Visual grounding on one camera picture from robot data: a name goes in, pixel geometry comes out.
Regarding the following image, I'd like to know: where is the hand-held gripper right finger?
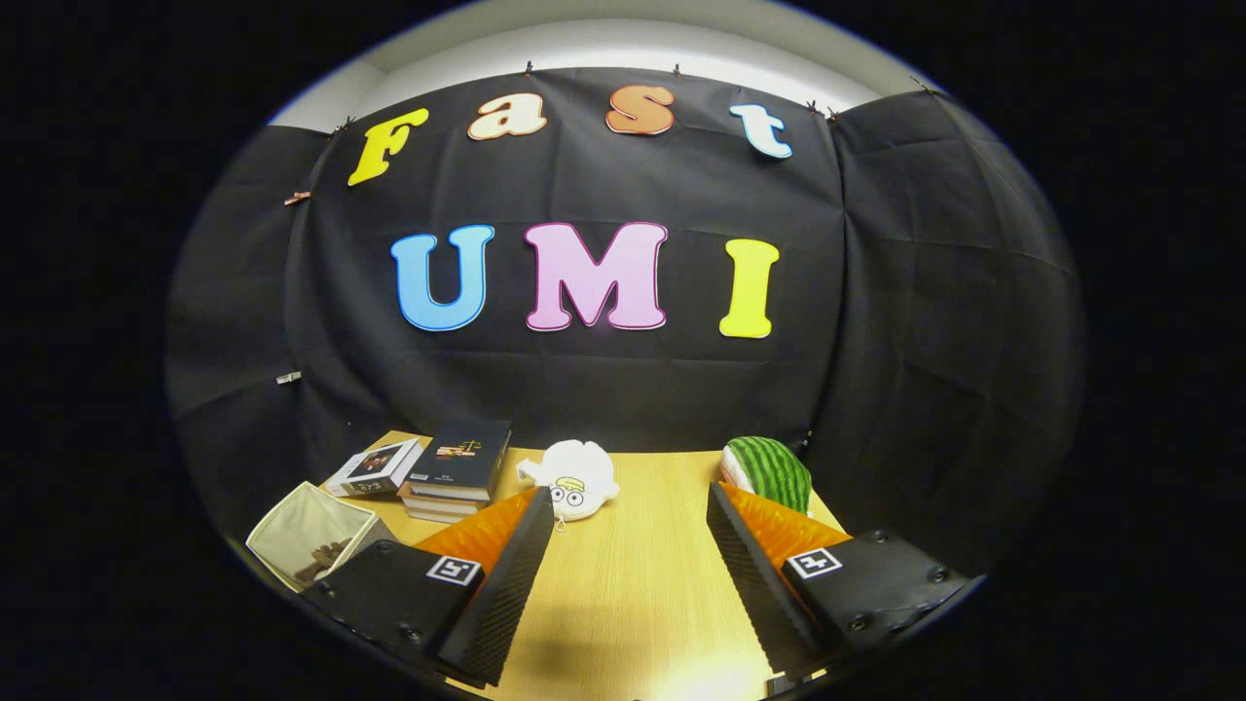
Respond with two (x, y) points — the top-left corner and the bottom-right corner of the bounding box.
(704, 480), (976, 683)

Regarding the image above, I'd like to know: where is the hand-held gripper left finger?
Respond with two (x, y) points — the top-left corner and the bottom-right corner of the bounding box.
(300, 485), (556, 689)

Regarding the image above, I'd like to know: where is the beige fabric storage box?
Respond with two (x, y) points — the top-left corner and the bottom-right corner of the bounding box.
(245, 481), (398, 594)

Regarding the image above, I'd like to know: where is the reddish cover book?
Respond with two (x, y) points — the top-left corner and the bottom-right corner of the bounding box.
(404, 501), (478, 525)

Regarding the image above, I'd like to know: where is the brown cover book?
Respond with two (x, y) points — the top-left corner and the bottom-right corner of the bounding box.
(399, 484), (488, 517)

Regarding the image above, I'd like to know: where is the watermelon slice plush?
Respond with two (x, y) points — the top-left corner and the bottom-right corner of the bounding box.
(720, 435), (814, 517)

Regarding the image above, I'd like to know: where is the white plush toy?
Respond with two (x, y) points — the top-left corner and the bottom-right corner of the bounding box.
(516, 439), (621, 532)

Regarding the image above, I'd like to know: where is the dark blue book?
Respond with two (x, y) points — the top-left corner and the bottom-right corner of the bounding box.
(407, 420), (514, 504)

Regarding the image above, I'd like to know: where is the white portrait book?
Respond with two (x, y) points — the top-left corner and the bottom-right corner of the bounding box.
(324, 437), (424, 498)

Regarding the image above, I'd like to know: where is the black backdrop cloth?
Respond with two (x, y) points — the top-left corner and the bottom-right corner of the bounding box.
(165, 66), (1086, 585)

